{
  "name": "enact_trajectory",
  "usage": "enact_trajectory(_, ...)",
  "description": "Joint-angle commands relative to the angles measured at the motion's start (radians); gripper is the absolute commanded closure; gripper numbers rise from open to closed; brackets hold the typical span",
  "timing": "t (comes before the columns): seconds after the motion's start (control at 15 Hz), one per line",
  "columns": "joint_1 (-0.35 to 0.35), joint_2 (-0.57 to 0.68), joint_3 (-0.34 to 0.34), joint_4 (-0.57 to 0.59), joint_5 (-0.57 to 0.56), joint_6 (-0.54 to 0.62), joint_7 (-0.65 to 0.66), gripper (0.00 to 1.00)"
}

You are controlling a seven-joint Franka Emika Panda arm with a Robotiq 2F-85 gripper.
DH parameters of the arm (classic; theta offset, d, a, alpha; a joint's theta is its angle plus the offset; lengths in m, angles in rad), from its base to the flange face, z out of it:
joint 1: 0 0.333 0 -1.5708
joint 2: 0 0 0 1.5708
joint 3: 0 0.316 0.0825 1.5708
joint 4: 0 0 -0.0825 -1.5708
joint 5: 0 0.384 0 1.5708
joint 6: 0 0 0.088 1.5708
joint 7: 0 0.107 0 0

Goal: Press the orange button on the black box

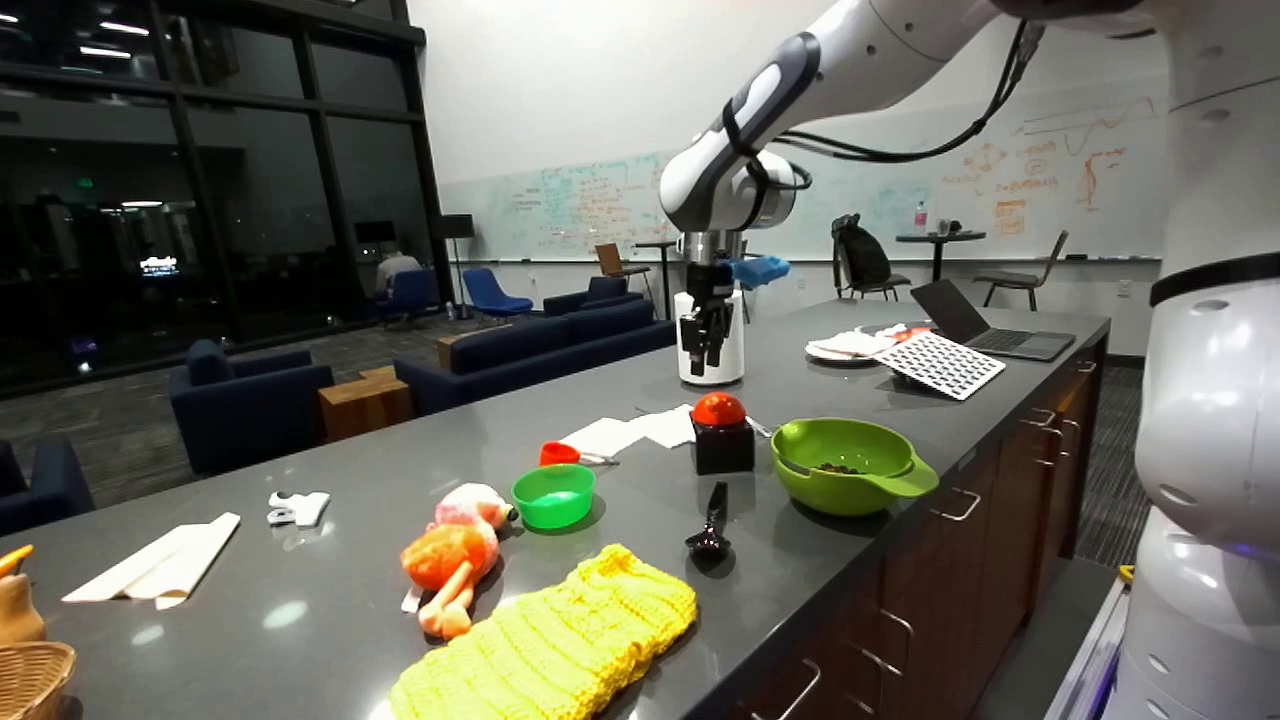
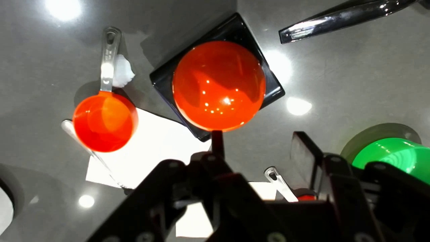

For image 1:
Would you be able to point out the wooden bowl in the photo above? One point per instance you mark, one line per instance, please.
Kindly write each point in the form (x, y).
(35, 682)

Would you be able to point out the green bowl with spout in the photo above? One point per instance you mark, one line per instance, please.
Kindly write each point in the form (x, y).
(855, 490)

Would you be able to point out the seated person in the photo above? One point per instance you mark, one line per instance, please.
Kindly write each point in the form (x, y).
(398, 264)

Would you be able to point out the lit screen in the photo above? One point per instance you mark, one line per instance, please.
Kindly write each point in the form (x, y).
(161, 264)

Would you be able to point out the blue lounge chair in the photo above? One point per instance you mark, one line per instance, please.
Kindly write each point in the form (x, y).
(488, 291)

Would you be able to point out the blue sofa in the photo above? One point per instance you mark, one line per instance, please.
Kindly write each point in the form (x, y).
(534, 351)

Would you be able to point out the white paper sheet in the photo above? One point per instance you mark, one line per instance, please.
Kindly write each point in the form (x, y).
(665, 427)
(600, 438)

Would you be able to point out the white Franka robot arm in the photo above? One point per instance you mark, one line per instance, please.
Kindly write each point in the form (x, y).
(1203, 403)

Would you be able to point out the folded white paper strip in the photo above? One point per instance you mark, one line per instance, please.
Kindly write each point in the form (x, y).
(161, 560)

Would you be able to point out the wooden block side table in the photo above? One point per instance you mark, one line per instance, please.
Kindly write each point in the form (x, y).
(362, 403)

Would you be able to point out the yellow knitted cloth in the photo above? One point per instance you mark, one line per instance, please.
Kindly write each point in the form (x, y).
(560, 645)

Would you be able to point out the blue armchair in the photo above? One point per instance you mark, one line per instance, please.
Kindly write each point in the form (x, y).
(40, 484)
(254, 405)

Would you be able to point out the brown dried food bits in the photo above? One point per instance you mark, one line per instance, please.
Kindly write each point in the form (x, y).
(836, 470)

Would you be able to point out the wooden chair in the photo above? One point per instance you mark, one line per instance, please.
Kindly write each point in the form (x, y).
(608, 260)

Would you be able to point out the white plate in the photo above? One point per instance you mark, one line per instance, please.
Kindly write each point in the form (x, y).
(841, 351)

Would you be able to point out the black metal spoon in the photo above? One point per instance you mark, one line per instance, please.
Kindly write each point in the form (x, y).
(711, 538)

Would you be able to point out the wooden toy figure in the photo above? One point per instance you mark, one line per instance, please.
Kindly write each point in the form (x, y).
(18, 600)

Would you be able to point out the orange pink toy chicken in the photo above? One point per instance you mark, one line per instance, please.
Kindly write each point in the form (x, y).
(445, 553)

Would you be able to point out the small red cup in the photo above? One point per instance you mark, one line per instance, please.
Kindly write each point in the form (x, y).
(560, 454)

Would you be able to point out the dark grey chair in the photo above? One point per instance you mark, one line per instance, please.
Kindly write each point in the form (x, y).
(1026, 278)

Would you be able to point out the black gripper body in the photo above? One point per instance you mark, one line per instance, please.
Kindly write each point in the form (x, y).
(711, 291)

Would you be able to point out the dark round table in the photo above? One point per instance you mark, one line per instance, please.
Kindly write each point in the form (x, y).
(943, 243)

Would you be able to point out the round cafe table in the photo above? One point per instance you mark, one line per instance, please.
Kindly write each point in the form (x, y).
(659, 264)

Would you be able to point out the small green cup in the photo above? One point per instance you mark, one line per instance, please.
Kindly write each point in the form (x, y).
(554, 503)

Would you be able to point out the dark wood cabinet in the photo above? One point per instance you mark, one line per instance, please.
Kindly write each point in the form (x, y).
(960, 572)

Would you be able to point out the open black laptop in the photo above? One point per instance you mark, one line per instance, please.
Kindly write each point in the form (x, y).
(1002, 336)

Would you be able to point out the black chair with jacket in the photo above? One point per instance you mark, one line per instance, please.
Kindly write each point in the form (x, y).
(865, 257)

